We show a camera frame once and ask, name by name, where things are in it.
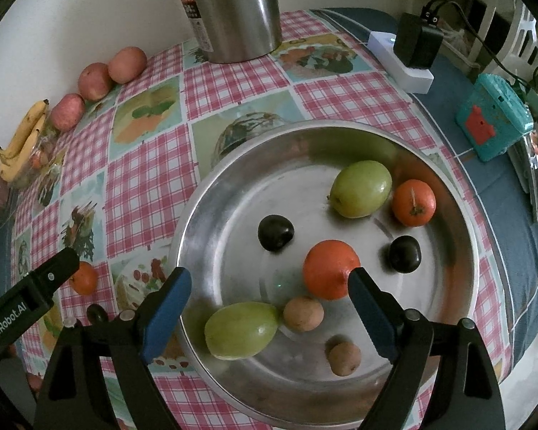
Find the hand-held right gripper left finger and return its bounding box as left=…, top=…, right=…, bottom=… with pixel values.
left=33, top=266, right=193, bottom=430

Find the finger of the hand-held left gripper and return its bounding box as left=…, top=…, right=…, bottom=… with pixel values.
left=27, top=246, right=80, bottom=296

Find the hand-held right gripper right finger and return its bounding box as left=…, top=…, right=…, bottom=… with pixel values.
left=347, top=266, right=507, bottom=430

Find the medium orange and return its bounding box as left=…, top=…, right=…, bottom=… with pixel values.
left=69, top=261, right=99, bottom=296

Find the brown round fruit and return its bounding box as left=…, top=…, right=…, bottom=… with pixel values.
left=283, top=296, right=325, bottom=333
left=326, top=341, right=362, bottom=377

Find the dark plum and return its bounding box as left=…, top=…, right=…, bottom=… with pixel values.
left=86, top=304, right=109, bottom=326
left=257, top=215, right=295, bottom=252
left=388, top=235, right=422, bottom=274

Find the large orange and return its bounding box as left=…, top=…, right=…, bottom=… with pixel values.
left=303, top=239, right=362, bottom=301

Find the large green mango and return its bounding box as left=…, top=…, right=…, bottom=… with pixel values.
left=204, top=301, right=279, bottom=361

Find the round metal plate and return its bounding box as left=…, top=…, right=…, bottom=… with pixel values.
left=168, top=121, right=480, bottom=428

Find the small orange with stem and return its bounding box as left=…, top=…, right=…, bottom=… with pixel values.
left=391, top=179, right=436, bottom=227

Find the checkered fruit print tablecloth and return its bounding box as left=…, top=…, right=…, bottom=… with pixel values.
left=0, top=6, right=538, bottom=430

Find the clear glass bowl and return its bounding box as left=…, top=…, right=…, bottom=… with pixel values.
left=9, top=116, right=68, bottom=189

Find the yellow banana bunch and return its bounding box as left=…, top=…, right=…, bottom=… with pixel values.
left=0, top=99, right=50, bottom=183

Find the small green mango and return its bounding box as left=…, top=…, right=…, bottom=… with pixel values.
left=328, top=160, right=393, bottom=219

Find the red apple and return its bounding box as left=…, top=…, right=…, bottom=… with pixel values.
left=49, top=93, right=86, bottom=132
left=108, top=47, right=148, bottom=84
left=77, top=63, right=114, bottom=101

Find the teal toy box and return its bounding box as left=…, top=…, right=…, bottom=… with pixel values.
left=455, top=73, right=534, bottom=162

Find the white power strip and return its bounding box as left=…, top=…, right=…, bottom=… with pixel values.
left=368, top=30, right=434, bottom=95

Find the black power adapter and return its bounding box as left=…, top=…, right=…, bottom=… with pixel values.
left=395, top=13, right=444, bottom=70

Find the stainless steel thermos jug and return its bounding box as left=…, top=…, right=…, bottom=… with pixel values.
left=171, top=0, right=288, bottom=64

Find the white plastic chair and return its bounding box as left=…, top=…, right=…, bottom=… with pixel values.
left=471, top=0, right=538, bottom=81

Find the black power cable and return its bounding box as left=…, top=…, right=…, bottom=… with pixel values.
left=424, top=0, right=534, bottom=86

